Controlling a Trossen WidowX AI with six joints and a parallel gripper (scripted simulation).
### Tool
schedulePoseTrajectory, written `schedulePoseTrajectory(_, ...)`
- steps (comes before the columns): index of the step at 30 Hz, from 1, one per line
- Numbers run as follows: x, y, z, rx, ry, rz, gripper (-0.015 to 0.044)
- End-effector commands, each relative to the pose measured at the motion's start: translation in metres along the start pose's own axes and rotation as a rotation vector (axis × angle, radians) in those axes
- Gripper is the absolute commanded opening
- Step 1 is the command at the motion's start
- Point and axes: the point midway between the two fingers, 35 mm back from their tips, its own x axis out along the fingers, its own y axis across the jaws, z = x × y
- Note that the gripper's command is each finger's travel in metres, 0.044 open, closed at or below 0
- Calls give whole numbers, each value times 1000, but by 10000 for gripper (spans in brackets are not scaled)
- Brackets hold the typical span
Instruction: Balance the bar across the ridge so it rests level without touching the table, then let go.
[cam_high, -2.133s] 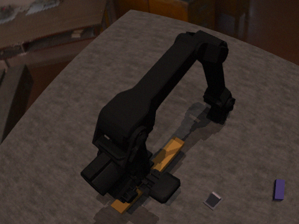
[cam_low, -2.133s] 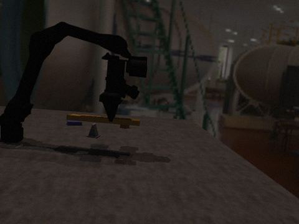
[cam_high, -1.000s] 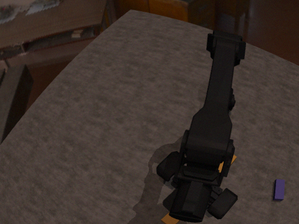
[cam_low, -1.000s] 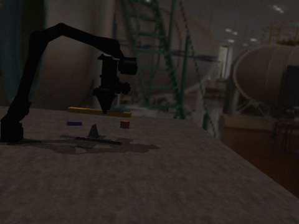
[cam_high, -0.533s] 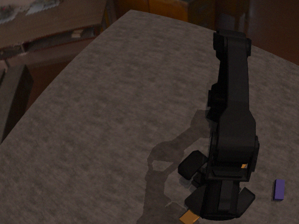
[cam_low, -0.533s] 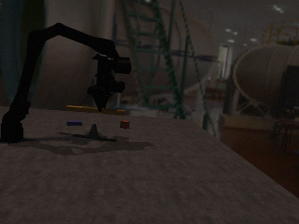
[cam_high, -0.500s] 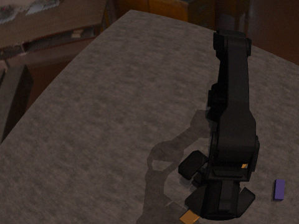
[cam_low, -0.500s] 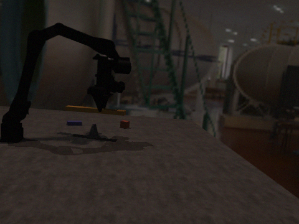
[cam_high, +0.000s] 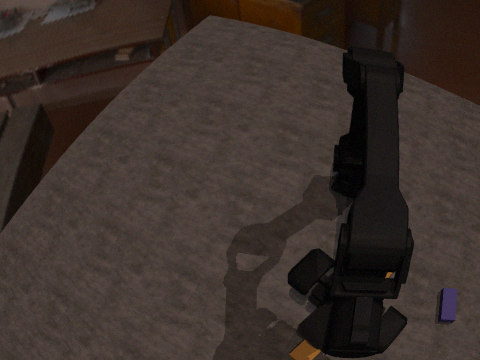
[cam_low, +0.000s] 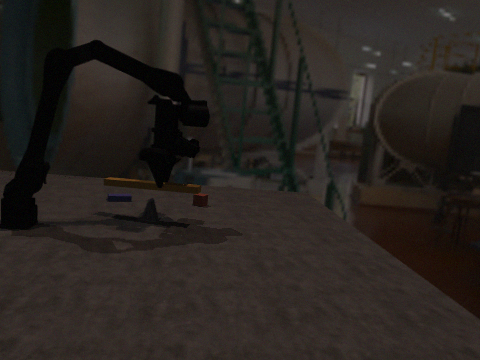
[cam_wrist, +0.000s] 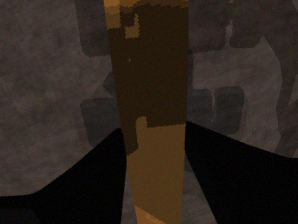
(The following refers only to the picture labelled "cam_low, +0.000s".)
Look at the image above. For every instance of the purple rectangular block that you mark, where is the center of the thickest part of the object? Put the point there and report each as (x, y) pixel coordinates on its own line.
(119, 197)

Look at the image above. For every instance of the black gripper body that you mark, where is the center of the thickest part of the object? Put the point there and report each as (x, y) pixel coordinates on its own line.
(158, 151)

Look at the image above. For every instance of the small red cube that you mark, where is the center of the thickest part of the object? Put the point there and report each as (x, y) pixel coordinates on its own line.
(200, 199)

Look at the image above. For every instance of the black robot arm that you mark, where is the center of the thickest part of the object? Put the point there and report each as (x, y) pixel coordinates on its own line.
(18, 209)

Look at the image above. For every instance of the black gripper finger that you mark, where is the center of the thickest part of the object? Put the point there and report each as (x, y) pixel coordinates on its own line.
(158, 171)
(169, 168)

